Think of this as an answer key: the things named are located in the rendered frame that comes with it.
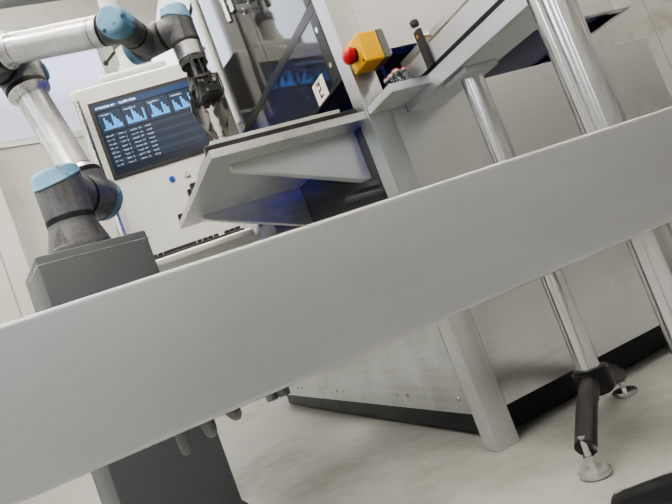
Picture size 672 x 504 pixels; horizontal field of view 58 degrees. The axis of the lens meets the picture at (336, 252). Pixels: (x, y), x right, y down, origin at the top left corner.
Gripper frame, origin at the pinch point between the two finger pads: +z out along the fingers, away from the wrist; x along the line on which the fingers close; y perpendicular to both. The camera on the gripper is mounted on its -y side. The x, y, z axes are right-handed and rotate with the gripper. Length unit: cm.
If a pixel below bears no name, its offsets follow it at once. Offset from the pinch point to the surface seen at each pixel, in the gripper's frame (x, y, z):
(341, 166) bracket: 22.8, 13.2, 20.2
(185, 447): -41, 94, 56
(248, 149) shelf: -1.3, 21.3, 11.8
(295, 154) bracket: 12.3, 13.1, 13.9
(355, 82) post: 30.1, 23.1, 3.4
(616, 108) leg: 14, 102, 41
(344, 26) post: 33.1, 23.3, -11.0
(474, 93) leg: 45, 44, 20
